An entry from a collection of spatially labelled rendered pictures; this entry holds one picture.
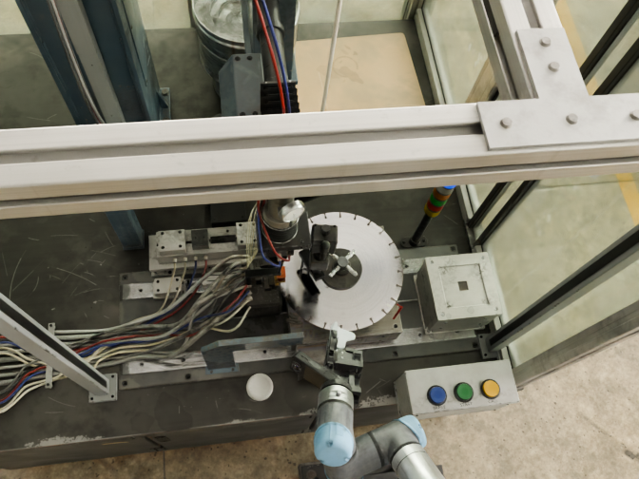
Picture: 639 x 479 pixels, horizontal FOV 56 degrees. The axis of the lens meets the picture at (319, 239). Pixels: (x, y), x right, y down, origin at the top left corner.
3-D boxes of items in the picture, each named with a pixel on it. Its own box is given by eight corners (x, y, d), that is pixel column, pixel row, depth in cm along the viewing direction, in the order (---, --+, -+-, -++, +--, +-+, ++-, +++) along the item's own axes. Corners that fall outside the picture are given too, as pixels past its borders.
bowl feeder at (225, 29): (289, 45, 210) (294, -41, 178) (300, 118, 198) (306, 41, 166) (201, 48, 207) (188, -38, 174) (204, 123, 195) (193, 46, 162)
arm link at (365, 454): (385, 481, 126) (378, 446, 121) (336, 504, 124) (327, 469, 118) (369, 453, 133) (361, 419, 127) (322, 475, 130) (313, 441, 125)
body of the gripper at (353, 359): (357, 372, 141) (356, 411, 130) (320, 366, 140) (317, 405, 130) (362, 347, 136) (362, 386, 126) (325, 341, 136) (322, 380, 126)
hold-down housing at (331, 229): (330, 255, 144) (339, 218, 125) (329, 273, 142) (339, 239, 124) (306, 253, 144) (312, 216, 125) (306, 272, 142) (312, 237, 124)
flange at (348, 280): (333, 296, 153) (334, 294, 151) (311, 260, 156) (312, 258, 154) (369, 277, 156) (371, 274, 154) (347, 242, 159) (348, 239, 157)
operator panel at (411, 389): (490, 370, 169) (509, 358, 156) (499, 410, 165) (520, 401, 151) (393, 381, 166) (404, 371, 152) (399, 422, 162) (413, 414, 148)
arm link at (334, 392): (314, 420, 126) (320, 393, 122) (316, 404, 130) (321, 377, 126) (349, 426, 127) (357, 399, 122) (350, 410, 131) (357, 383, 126)
